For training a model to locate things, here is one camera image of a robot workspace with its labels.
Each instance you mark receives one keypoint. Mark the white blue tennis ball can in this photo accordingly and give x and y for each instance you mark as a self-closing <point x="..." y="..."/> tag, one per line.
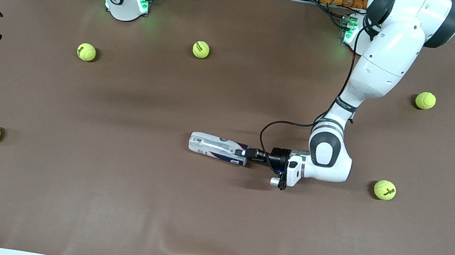
<point x="215" y="147"/>

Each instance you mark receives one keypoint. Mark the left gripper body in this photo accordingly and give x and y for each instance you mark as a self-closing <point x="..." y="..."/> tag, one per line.
<point x="279" y="157"/>

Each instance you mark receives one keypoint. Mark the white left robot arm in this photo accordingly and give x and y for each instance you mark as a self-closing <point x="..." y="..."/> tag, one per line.
<point x="385" y="56"/>

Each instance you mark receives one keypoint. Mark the brown table mat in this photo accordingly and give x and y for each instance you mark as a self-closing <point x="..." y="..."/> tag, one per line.
<point x="107" y="195"/>

